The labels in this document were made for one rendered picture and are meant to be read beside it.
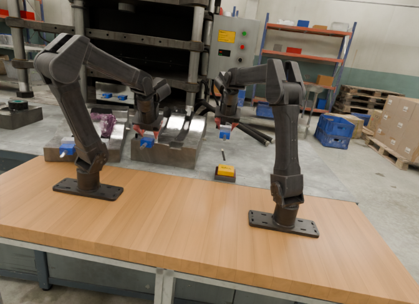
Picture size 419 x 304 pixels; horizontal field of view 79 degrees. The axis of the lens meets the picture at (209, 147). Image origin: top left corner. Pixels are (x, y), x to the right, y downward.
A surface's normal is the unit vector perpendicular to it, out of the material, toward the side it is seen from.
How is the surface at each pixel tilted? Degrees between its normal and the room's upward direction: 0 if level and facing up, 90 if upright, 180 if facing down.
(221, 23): 90
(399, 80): 90
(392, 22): 90
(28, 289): 0
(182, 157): 90
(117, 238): 0
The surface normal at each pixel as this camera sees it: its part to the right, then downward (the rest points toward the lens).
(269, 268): 0.12, -0.93
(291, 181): 0.46, 0.04
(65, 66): 0.80, 0.30
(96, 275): -0.08, 0.34
